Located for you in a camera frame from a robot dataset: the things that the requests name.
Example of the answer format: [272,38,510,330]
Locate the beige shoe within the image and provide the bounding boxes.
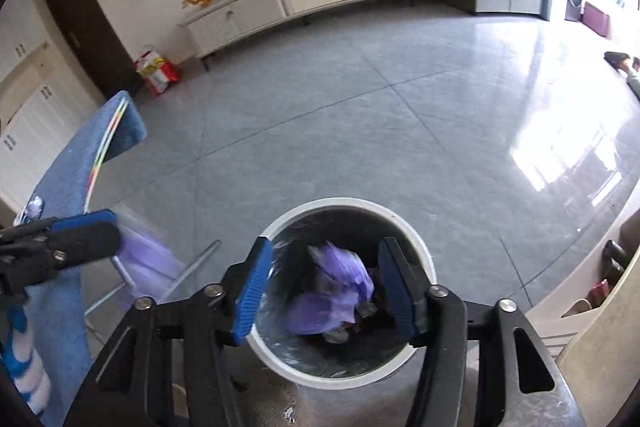
[562,299,594,320]

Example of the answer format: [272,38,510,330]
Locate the white television cabinet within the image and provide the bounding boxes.
[178,0,446,70]

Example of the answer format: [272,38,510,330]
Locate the white wall cabinet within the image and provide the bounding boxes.
[0,22,108,212]

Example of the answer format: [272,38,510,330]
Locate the person's left forearm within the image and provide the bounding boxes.
[0,302,53,415]

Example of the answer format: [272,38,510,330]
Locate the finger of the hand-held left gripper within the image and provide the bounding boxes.
[45,209,121,269]

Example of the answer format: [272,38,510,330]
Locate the blue towel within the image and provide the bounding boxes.
[10,90,148,427]

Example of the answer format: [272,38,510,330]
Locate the metal table frame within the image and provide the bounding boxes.
[82,239,223,323]

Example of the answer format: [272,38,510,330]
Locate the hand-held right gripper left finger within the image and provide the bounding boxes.
[62,236,275,427]

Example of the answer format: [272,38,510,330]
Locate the red yellow bag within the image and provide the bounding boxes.
[132,45,182,96]

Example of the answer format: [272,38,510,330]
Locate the dark shoe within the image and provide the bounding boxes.
[601,239,629,282]

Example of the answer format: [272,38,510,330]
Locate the white low shelf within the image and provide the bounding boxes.
[525,187,640,427]

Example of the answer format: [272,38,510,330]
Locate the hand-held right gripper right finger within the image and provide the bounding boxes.
[378,237,588,427]

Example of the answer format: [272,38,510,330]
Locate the dark brown door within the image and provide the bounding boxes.
[42,0,143,100]

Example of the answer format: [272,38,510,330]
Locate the purple stool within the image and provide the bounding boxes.
[581,2,612,38]

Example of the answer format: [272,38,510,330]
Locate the purple plastic wrapper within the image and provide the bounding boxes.
[287,241,376,338]

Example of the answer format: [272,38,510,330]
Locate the grey trash bin black liner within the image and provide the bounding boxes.
[246,198,437,390]

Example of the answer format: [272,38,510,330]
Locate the brown slipper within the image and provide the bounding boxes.
[240,367,321,427]

